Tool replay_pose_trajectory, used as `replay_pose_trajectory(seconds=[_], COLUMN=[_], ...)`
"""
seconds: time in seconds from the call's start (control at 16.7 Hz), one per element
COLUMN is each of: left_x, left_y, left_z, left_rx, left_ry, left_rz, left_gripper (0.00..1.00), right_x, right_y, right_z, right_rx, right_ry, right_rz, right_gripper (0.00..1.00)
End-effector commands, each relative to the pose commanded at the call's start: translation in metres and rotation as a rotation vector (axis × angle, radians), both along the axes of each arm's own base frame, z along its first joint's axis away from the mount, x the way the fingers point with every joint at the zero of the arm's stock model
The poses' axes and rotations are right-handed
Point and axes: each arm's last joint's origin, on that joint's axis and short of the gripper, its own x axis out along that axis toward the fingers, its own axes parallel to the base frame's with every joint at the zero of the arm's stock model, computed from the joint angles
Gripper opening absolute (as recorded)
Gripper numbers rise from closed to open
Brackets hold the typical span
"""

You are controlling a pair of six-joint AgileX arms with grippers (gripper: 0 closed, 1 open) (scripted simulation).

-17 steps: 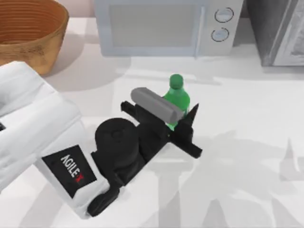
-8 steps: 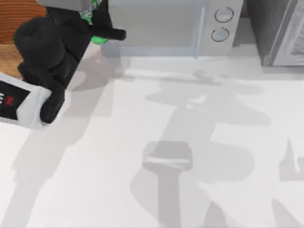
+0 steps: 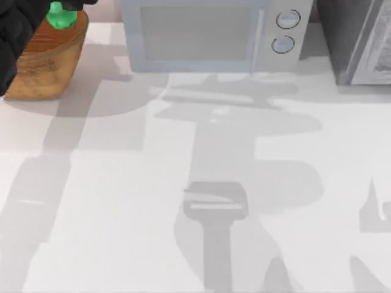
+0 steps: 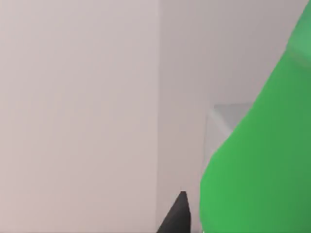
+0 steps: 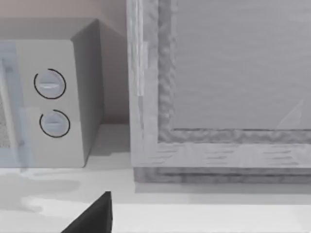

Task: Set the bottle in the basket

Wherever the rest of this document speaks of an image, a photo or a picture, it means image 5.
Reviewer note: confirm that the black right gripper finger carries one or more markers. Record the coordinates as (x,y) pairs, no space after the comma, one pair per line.
(97,216)

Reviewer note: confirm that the pale microwave oven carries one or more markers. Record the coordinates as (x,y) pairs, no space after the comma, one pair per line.
(80,102)

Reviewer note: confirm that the round microwave knob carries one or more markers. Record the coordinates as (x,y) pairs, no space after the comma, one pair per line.
(55,123)
(49,83)

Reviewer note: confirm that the microwave oven door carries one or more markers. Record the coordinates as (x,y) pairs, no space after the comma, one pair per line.
(9,109)

